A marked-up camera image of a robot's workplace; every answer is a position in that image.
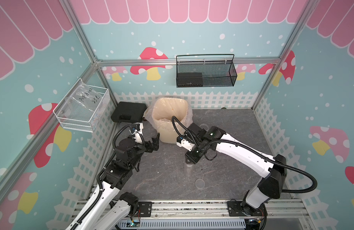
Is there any black wire mesh basket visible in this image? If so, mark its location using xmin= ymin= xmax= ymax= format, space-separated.
xmin=176 ymin=54 xmax=237 ymax=87

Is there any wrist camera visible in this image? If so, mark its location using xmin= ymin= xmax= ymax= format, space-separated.
xmin=130 ymin=123 xmax=144 ymax=144
xmin=177 ymin=137 xmax=195 ymax=151

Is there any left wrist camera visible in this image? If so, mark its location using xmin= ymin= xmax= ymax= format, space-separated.
xmin=130 ymin=123 xmax=144 ymax=144

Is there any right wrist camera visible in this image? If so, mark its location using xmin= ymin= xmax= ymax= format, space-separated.
xmin=177 ymin=137 xmax=195 ymax=151

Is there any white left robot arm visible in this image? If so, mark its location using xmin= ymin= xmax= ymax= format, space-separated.
xmin=67 ymin=134 xmax=160 ymax=230

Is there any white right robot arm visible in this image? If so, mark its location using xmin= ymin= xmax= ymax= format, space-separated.
xmin=177 ymin=123 xmax=287 ymax=216

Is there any clear plastic bag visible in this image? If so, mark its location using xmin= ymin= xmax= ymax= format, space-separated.
xmin=59 ymin=83 xmax=110 ymax=126

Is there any cream plastic trash bin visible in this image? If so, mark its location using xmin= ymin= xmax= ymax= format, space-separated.
xmin=152 ymin=97 xmax=193 ymax=144

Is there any white wire wall basket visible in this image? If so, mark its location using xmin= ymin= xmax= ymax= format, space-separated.
xmin=53 ymin=79 xmax=110 ymax=133

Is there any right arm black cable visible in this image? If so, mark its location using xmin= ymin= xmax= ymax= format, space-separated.
xmin=171 ymin=115 xmax=318 ymax=194

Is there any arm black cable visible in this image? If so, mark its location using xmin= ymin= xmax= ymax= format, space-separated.
xmin=70 ymin=123 xmax=146 ymax=230
xmin=171 ymin=115 xmax=318 ymax=194

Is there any black plastic tool case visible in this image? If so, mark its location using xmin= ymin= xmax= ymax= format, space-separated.
xmin=111 ymin=102 xmax=147 ymax=123

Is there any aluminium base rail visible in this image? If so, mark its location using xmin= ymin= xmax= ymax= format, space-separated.
xmin=70 ymin=199 xmax=310 ymax=230

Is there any black box in basket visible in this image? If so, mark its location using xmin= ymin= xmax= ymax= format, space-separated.
xmin=176 ymin=72 xmax=203 ymax=88

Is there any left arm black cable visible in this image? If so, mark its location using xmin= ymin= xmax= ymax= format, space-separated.
xmin=70 ymin=123 xmax=146 ymax=230

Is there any clear tea jar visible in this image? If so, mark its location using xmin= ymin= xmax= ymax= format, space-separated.
xmin=200 ymin=124 xmax=209 ymax=131
xmin=184 ymin=163 xmax=194 ymax=177

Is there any clear plastic bin liner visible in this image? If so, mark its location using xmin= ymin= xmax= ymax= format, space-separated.
xmin=143 ymin=97 xmax=193 ymax=133

